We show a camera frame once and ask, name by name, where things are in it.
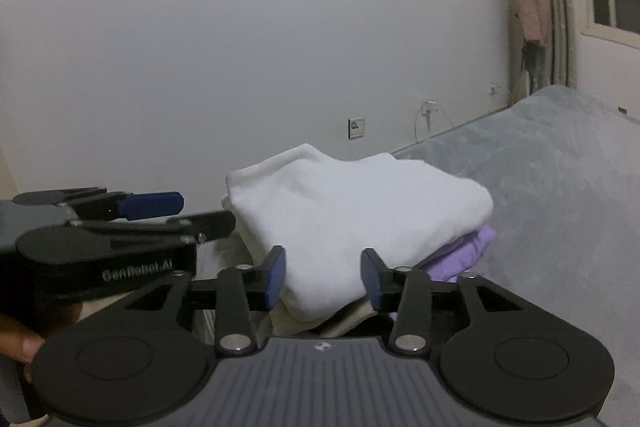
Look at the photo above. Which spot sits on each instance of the grey hanging garment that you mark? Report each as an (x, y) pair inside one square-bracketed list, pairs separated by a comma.
[(532, 62)]

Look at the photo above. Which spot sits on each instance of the grey bed blanket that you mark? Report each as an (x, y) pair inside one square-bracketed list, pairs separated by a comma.
[(550, 207)]

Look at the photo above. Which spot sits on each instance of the cream folded garment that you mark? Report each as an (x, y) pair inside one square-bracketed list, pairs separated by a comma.
[(330, 319)]

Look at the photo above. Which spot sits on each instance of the person's left hand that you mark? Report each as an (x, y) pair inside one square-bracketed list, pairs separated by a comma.
[(20, 342)]

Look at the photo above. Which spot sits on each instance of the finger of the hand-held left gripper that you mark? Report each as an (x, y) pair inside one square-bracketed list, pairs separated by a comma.
[(152, 204), (210, 224)]

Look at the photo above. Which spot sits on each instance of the purple garment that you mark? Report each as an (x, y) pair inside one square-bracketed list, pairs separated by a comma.
[(465, 252)]

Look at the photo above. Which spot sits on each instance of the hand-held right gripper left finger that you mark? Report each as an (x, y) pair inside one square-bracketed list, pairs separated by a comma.
[(275, 279)]

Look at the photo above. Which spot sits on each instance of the white printed sweatshirt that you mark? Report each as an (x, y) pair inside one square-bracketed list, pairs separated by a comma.
[(350, 207)]

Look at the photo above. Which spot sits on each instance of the white wall socket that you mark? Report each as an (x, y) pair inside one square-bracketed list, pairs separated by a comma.
[(356, 128)]

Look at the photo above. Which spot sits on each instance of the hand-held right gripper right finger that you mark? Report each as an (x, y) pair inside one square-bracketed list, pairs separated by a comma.
[(372, 279)]

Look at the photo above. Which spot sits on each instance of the pink hanging garment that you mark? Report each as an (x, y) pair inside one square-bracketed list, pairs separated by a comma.
[(532, 7)]

